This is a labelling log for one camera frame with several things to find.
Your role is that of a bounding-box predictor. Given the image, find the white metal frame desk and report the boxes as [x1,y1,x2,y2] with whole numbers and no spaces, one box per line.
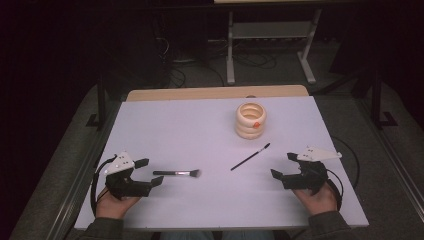
[213,0,355,86]

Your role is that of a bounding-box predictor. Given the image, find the metal floor rail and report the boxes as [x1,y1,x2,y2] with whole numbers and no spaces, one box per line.
[354,98,424,214]
[46,99,123,240]

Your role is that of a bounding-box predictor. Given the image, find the person's right hand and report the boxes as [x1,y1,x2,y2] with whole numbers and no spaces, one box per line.
[293,181,338,217]

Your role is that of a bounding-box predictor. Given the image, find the thin black floor cable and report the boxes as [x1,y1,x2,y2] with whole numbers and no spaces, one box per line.
[331,135,361,191]

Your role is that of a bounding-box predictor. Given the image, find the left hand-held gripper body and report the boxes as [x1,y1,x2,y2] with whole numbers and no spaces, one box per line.
[104,151,154,201]

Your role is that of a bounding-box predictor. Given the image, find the cream ringed brush holder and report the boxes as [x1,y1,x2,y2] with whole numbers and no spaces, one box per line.
[234,101,268,140]

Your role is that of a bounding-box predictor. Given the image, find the person's right leg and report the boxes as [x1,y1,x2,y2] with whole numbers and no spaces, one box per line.
[221,230,276,240]

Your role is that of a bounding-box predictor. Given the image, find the black metal stand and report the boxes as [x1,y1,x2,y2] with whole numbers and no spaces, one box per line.
[85,71,108,131]
[369,68,398,130]

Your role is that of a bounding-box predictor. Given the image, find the person's leg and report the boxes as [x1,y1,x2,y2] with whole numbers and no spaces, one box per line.
[221,230,276,240]
[159,230,215,240]

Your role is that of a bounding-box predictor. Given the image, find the right hand-held gripper black cable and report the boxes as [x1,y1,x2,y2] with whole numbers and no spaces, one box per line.
[324,168,344,212]

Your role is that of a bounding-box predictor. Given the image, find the person's left hand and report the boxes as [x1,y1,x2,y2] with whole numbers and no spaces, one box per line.
[95,186,141,221]

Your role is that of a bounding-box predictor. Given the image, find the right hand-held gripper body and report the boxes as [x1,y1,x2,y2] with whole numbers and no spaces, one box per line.
[282,145,343,196]

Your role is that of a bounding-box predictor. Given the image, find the black makeup brush soft bristles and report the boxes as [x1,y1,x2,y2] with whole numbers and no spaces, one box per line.
[152,168,202,179]

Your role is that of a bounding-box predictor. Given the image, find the person's left leg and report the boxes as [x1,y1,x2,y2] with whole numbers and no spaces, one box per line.
[159,230,215,240]

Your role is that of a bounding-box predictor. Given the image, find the thin black makeup brush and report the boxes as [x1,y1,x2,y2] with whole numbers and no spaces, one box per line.
[229,142,272,172]

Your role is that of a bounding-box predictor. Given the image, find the tangle of black floor cables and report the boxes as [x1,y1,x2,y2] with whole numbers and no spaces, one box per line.
[154,34,278,88]

